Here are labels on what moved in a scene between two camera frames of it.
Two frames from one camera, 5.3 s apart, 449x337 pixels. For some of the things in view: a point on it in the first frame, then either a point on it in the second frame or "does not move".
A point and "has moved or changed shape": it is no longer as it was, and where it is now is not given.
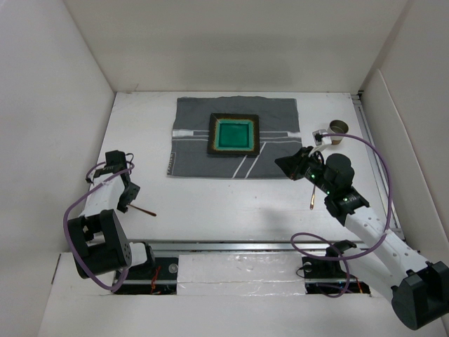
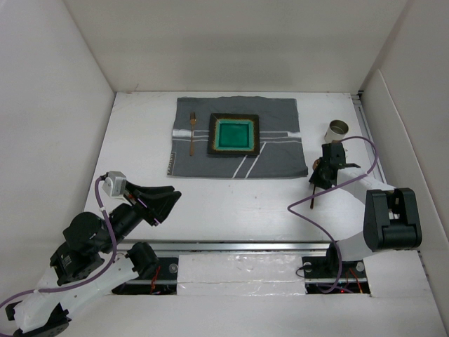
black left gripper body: x=127 y=196 -> x=128 y=216
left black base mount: x=156 y=277 does not move
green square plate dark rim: x=236 y=134 does not move
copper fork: x=143 y=210 has moved or changed shape
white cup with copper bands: x=337 y=126 does not move
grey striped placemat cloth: x=279 y=135 does not move
